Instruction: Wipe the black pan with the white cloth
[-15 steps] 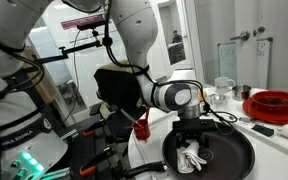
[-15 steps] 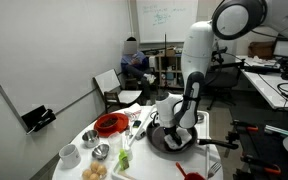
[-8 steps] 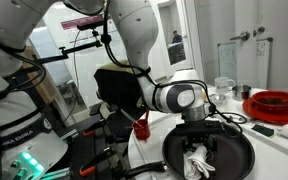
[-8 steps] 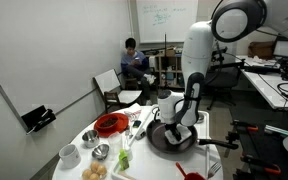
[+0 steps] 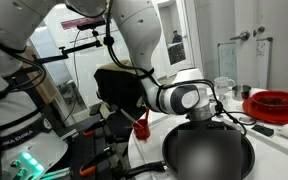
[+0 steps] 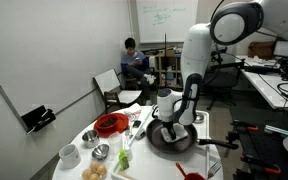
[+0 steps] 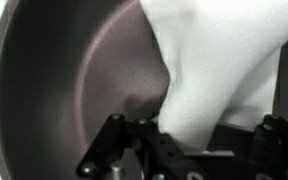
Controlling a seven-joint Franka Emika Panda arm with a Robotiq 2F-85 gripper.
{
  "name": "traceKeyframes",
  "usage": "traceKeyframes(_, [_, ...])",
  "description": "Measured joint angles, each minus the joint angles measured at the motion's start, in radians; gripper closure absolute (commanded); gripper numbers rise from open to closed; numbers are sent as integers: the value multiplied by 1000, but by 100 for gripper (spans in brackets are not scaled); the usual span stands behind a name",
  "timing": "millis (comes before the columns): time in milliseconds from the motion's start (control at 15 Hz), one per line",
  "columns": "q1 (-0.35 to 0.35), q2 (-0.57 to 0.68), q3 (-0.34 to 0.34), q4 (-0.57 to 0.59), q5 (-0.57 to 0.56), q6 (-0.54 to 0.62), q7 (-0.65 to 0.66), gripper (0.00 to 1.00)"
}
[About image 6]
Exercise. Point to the teal metal bar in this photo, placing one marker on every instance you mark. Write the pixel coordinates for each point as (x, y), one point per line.
(277, 130)

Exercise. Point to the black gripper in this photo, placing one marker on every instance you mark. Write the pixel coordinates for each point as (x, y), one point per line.
(169, 126)

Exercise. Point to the green plastic bottle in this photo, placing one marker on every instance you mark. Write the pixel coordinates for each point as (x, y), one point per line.
(124, 161)

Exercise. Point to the black marker tray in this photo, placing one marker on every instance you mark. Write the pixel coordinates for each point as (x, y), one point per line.
(37, 118)

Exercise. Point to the red striped white packet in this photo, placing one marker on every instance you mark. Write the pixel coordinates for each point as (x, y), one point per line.
(134, 111)

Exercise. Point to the small wall whiteboard with writing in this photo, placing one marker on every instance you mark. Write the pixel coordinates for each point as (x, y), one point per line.
(164, 30)

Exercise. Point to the small white bottle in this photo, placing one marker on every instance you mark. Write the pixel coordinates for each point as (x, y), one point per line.
(128, 153)

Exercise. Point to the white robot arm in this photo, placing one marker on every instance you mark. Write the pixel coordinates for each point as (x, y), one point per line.
(197, 50)

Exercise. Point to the white folding chair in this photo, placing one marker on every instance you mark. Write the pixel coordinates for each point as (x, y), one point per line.
(107, 81)

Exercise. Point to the white plastic tray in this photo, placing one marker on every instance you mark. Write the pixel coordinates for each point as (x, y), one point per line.
(170, 163)

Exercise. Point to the black frying pan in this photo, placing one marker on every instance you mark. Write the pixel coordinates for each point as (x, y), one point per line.
(155, 136)

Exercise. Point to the black office chair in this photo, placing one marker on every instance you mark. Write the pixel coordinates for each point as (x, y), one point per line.
(222, 81)

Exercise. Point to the white cloth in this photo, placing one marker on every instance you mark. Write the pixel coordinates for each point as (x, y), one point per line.
(181, 133)

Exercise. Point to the red cup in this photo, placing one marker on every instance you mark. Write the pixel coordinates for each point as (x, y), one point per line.
(194, 176)

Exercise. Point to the white desk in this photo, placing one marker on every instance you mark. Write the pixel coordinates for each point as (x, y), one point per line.
(267, 90)

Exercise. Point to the small stainless steel bowl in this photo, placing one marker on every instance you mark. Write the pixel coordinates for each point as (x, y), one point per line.
(100, 152)

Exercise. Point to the computer monitor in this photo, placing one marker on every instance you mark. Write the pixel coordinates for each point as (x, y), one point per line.
(287, 50)

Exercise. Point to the round silver lid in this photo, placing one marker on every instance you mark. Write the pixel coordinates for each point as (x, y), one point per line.
(200, 118)

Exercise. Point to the black tripod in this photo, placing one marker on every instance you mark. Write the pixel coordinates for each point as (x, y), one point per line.
(165, 50)

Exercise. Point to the silver fork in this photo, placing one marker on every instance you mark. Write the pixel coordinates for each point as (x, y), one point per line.
(214, 168)

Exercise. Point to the large blank wall whiteboard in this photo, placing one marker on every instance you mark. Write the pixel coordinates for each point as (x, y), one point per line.
(50, 60)

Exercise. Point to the clear plastic measuring cup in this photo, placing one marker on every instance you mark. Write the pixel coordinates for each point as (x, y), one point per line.
(115, 143)

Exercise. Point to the cardboard box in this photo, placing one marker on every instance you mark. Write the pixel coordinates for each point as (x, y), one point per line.
(260, 50)

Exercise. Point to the red bowl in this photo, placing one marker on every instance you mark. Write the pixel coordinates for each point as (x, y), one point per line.
(108, 122)
(124, 121)

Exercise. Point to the seated person blue sweater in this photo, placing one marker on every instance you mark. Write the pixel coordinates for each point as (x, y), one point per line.
(134, 61)

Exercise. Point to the black stereo camera bar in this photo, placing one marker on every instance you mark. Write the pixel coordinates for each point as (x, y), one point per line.
(221, 51)

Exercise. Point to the black breadboard table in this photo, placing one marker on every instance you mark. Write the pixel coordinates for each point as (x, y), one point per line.
(267, 150)

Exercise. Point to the tan bread roll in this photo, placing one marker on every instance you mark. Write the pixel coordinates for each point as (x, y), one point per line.
(94, 177)
(102, 170)
(95, 165)
(87, 173)

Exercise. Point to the white mug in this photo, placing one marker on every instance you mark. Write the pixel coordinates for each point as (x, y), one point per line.
(70, 156)

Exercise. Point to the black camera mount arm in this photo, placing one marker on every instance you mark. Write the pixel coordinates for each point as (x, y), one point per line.
(230, 65)

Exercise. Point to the white seat chair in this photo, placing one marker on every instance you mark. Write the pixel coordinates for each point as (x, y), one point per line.
(152, 81)

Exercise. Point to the wooden shelf unit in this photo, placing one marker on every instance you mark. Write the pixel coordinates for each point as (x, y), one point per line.
(167, 71)

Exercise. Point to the stainless steel cup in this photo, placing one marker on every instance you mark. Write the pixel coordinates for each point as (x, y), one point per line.
(90, 138)

